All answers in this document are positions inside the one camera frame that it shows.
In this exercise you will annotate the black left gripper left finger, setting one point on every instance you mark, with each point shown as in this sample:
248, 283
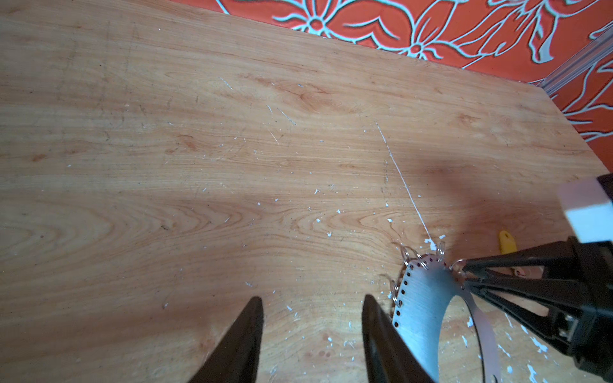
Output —
236, 358

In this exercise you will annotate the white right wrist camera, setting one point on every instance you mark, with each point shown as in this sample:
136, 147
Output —
587, 205

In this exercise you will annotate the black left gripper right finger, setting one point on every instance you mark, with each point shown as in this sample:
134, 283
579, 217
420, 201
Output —
387, 357

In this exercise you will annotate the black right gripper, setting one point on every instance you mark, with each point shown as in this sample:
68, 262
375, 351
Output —
549, 308

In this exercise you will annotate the aluminium frame corner post right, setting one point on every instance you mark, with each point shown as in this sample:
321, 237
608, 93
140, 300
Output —
577, 64

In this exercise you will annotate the yellow key tag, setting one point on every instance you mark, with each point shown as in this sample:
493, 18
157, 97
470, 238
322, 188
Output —
507, 243

